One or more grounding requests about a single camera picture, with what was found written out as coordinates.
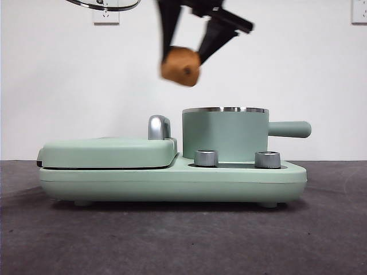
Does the brown sweet potato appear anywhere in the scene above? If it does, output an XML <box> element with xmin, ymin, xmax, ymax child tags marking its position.
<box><xmin>160</xmin><ymin>45</ymin><xmax>201</xmax><ymax>88</ymax></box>

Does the glass lid with green knob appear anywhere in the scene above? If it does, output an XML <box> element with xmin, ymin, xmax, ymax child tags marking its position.
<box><xmin>64</xmin><ymin>0</ymin><xmax>142</xmax><ymax>13</ymax></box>

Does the mint green hinged griddle lid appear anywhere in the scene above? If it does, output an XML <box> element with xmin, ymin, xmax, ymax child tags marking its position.
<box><xmin>36</xmin><ymin>136</ymin><xmax>179</xmax><ymax>170</ymax></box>

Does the silver control dial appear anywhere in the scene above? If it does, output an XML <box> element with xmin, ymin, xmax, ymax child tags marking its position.
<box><xmin>194</xmin><ymin>149</ymin><xmax>220</xmax><ymax>167</ymax></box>
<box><xmin>254</xmin><ymin>150</ymin><xmax>282</xmax><ymax>169</ymax></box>

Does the mint green breakfast machine base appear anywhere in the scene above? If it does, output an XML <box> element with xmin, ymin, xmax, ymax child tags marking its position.
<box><xmin>38</xmin><ymin>151</ymin><xmax>308</xmax><ymax>208</ymax></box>

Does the white wall socket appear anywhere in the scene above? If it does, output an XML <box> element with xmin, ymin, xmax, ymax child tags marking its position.
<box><xmin>92</xmin><ymin>8</ymin><xmax>120</xmax><ymax>25</ymax></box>
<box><xmin>352</xmin><ymin>0</ymin><xmax>367</xmax><ymax>25</ymax></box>

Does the mint green pot with handle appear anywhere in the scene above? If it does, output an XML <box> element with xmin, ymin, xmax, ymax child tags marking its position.
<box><xmin>182</xmin><ymin>106</ymin><xmax>312</xmax><ymax>162</ymax></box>

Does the chrome griddle lid handle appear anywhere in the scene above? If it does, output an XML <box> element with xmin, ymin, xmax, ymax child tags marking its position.
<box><xmin>147</xmin><ymin>115</ymin><xmax>173</xmax><ymax>142</ymax></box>

